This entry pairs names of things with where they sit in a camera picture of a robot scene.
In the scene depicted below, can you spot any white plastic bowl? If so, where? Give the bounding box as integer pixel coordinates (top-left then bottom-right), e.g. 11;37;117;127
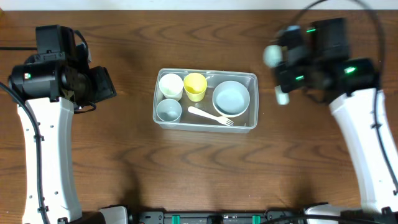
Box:
214;105;249;118
212;81;251;107

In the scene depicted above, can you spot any white plastic cup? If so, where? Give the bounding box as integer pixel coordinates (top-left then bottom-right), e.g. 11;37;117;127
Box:
159;73;183;101

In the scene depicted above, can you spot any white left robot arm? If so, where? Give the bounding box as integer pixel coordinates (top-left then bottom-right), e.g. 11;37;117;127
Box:
7;58;116;223

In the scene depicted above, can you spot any grey plastic cup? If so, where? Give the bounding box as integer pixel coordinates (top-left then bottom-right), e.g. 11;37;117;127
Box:
156;99;182;123

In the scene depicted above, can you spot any yellow plastic cup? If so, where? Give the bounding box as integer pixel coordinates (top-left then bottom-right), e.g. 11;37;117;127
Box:
183;73;207;102

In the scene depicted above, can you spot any mint green plastic spoon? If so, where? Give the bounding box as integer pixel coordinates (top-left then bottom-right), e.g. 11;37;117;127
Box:
263;45;290;105

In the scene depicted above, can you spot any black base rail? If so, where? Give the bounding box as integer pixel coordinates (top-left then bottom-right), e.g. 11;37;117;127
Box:
136;210;371;224

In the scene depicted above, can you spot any clear plastic container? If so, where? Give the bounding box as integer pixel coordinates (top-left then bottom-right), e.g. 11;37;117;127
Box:
152;68;259;133

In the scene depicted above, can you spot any white plastic fork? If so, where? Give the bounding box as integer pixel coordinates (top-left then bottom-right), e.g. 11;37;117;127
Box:
188;106;234;126

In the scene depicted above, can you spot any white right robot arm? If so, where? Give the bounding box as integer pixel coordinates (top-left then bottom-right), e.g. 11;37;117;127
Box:
264;22;397;223

